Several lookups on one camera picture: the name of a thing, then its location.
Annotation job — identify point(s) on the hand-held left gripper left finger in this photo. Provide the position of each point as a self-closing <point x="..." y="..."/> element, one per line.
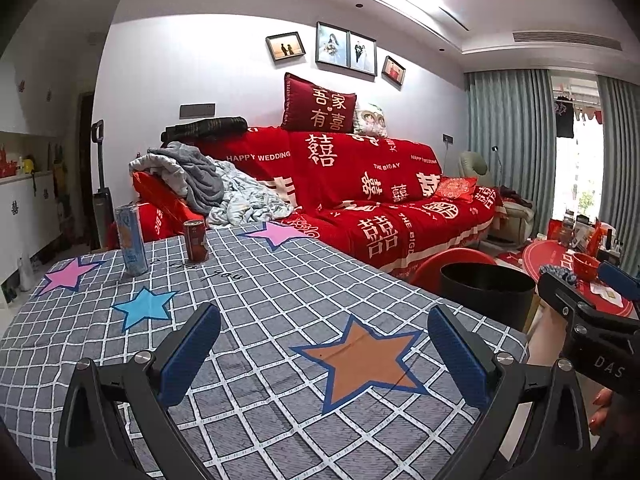
<point x="190" y="355"/>

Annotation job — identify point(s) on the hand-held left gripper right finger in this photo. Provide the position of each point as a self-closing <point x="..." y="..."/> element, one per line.
<point x="457" y="355"/>

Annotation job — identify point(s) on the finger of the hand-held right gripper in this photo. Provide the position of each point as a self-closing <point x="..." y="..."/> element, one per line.
<point x="620" y="280"/>
<point x="565" y="295"/>

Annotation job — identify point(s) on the black trash bin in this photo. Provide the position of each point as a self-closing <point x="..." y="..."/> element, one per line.
<point x="487" y="300"/>

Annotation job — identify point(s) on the person's right hand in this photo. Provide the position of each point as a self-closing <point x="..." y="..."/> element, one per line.
<point x="602" y="410"/>

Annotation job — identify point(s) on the white paper sheet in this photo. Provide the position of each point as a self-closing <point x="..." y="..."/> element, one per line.
<point x="606" y="292"/>

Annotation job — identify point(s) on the blue crumpled cloth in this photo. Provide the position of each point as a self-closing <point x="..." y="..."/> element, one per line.
<point x="557" y="271"/>

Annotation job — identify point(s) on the red bowl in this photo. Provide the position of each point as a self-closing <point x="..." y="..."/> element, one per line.
<point x="586" y="265"/>

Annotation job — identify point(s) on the round table with red top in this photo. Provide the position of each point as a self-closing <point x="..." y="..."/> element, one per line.
<point x="550" y="255"/>

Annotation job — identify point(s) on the pile of boxes and bottles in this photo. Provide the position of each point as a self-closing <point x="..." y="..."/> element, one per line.
<point x="582" y="232"/>

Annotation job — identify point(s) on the red floor mat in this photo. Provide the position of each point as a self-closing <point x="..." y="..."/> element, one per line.
<point x="510" y="260"/>

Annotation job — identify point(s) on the red plastic stool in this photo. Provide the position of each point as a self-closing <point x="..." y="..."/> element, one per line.
<point x="430" y="270"/>

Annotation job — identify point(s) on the grey checked star tablecloth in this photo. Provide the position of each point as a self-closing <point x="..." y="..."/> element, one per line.
<point x="280" y="300"/>

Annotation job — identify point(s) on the red drink can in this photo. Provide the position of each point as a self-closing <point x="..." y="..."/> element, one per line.
<point x="196" y="242"/>

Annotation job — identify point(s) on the beige recliner armchair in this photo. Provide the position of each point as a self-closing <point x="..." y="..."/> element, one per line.
<point x="500" y="200"/>

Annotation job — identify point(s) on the teal curtain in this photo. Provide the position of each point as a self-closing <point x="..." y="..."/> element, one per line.
<point x="510" y="140"/>
<point x="622" y="160"/>

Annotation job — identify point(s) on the tall blue drink can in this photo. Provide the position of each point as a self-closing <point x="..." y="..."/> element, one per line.
<point x="132" y="240"/>

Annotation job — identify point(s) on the floor lamp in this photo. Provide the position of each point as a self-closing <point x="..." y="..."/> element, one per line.
<point x="497" y="165"/>

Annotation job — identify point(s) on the small red patterned cushion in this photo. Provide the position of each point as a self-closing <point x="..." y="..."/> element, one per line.
<point x="455" y="190"/>

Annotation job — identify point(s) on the light blue patterned blanket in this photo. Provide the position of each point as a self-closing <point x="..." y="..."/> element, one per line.
<point x="250" y="200"/>

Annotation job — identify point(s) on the upright vacuum cleaner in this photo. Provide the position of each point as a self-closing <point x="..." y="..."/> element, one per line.
<point x="102" y="210"/>

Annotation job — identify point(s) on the hanging black shirt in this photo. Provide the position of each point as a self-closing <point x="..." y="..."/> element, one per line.
<point x="564" y="119"/>

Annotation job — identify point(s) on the grey blanket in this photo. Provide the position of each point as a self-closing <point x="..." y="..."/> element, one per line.
<point x="190" y="175"/>

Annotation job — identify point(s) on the sofa with red printed cover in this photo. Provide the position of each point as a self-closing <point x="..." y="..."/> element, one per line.
<point x="360" y="195"/>

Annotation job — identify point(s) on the folded black blanket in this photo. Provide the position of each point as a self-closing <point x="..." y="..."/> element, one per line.
<point x="205" y="129"/>

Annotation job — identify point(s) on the ceiling air vent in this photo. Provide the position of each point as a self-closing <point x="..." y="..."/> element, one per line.
<point x="567" y="41"/>

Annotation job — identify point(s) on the yellow toy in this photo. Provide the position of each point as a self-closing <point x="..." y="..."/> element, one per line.
<point x="28" y="166"/>

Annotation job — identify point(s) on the cartoon print pillow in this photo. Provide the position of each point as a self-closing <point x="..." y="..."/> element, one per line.
<point x="371" y="121"/>

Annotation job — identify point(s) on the large dark red pillow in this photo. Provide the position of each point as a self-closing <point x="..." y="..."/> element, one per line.
<point x="320" y="105"/>

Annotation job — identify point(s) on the white wall cabinet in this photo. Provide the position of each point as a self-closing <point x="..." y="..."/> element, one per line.
<point x="25" y="220"/>

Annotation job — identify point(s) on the grey wall panel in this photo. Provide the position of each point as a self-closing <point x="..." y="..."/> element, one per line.
<point x="197" y="110"/>

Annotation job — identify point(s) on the small red photo frame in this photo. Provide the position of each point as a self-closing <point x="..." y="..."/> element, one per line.
<point x="394" y="71"/>

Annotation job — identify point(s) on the couple photo frame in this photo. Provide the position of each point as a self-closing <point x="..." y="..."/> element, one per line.
<point x="362" y="54"/>

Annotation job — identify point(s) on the sunset photo frame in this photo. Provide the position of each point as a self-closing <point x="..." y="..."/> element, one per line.
<point x="285" y="47"/>

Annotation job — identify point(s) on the bride photo frame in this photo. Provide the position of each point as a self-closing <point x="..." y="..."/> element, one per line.
<point x="331" y="45"/>

